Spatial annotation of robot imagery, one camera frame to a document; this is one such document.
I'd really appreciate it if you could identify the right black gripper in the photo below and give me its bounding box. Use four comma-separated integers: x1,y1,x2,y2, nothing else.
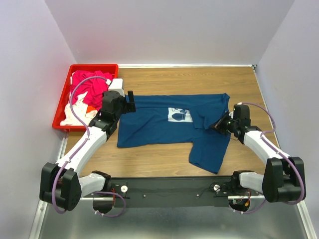
209,112,238,136

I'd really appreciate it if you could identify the blue printed t shirt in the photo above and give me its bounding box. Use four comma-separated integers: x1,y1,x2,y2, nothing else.
117,93,230,174

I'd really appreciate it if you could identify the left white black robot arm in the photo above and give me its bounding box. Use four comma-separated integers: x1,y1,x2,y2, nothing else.
39,90,136,214

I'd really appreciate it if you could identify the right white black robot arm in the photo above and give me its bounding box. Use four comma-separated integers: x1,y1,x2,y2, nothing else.
210,103,306,205

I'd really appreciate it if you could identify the orange t shirt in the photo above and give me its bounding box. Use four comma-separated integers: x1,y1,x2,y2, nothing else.
86,106,97,114

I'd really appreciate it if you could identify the magenta t shirt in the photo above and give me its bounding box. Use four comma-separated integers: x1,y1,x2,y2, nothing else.
70,70,114,110

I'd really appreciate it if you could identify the red plastic bin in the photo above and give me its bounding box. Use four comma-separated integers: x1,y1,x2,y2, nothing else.
52,64,119,132

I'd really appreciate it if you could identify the white t shirt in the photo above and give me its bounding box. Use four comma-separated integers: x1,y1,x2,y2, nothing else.
59,91,100,126

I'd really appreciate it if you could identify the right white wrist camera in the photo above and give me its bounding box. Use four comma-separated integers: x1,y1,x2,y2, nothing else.
229,102,243,119

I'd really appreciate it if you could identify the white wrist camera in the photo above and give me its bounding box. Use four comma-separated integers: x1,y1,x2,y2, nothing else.
108,78,125,97
229,102,243,119

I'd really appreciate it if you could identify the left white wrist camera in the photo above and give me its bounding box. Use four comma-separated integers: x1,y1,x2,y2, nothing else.
108,78,125,97

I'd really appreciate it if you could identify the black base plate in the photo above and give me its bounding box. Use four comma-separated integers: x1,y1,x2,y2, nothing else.
82,176,261,209

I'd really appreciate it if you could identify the aluminium frame rail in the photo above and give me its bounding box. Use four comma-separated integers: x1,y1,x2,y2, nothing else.
27,133,71,239

